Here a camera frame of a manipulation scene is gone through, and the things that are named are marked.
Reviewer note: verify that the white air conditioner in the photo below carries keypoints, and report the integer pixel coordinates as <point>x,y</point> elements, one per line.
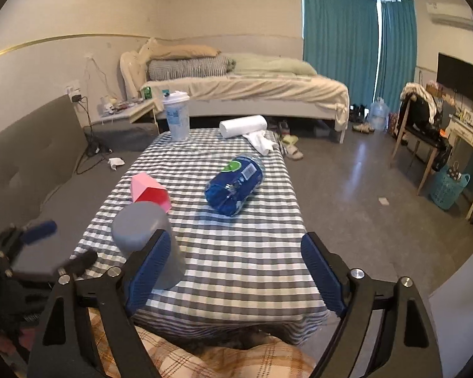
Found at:
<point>451,15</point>

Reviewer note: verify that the clothes pile on chair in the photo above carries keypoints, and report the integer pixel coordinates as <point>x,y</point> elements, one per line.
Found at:
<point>425,106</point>

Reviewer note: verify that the clear water jug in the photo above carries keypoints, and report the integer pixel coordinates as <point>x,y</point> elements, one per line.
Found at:
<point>377,116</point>

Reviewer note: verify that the person's plaid trousers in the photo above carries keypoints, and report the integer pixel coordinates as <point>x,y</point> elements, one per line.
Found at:
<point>228,358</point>

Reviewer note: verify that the narrow teal curtain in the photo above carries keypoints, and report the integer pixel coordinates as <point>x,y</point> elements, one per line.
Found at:
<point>396,47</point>

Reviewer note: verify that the black television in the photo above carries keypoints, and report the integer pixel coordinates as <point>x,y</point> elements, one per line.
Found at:
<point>457,75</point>

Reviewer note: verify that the white crumpled cloth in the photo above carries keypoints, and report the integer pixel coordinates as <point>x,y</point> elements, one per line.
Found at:
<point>260,141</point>

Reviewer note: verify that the grey cup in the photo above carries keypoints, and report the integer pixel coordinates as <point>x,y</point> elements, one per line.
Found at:
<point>142,228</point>

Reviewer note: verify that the grey checked tablecloth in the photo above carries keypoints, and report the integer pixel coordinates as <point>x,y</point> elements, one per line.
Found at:
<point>236,252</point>

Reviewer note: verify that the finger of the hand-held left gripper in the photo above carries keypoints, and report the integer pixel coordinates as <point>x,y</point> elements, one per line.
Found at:
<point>41,231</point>
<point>81,262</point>

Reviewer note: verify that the bed with cream sheet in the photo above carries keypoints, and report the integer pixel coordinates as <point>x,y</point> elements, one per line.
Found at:
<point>260,90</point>

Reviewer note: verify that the green slipper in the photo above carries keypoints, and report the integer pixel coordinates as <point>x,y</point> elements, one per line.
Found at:
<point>289,139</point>

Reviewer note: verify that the wide teal curtain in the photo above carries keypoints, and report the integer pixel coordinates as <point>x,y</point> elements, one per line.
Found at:
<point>339,35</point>

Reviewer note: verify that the beige shoes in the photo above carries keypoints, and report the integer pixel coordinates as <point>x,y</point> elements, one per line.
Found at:
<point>362,127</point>

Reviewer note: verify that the white slippers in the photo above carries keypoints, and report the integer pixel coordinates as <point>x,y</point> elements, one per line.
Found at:
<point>293,152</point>

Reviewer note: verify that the white paper towel roll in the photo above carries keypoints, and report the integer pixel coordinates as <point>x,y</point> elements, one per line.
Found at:
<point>242,126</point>

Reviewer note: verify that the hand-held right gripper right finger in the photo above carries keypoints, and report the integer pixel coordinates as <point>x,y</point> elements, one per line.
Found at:
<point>324,279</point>

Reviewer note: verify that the clear plastic cup with lid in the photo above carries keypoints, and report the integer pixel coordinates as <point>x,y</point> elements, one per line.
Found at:
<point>177,118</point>

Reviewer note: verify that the green can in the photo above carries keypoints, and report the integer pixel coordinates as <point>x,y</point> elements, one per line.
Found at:
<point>146,93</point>

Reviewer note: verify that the grey striped pillow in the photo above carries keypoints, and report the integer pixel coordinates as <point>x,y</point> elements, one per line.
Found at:
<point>185,69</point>

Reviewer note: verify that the blue plastic bottle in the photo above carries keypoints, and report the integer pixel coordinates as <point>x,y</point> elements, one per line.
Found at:
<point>232,183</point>

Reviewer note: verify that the pink red carton box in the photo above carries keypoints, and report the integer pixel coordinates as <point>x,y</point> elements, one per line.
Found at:
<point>149,196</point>

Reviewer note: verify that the white dressing desk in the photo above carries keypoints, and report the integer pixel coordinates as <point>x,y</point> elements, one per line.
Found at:
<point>469,138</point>

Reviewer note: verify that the pale green blanket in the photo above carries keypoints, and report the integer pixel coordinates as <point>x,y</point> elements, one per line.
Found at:
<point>272,65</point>

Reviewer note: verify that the teal laundry basket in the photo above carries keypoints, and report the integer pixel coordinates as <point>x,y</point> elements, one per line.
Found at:
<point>447,189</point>

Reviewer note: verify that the tan pillow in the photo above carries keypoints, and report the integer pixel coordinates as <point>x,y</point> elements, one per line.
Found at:
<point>181,51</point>

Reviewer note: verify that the wooden chair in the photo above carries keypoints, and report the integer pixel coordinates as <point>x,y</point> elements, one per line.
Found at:
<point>408,126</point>

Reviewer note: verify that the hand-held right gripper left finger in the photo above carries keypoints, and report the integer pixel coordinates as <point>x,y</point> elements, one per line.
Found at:
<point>149,273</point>

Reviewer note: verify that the white paper scrap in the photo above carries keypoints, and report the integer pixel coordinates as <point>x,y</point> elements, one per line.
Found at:
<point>384,201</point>

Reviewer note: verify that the crumpled white tissue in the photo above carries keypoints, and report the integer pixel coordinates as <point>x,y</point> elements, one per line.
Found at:
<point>116,163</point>

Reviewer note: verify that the white bedside table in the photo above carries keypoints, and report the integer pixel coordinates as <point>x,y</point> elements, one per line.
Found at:
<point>134,112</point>

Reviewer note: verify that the black shoes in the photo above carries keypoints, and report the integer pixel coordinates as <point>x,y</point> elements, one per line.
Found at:
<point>358,112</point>

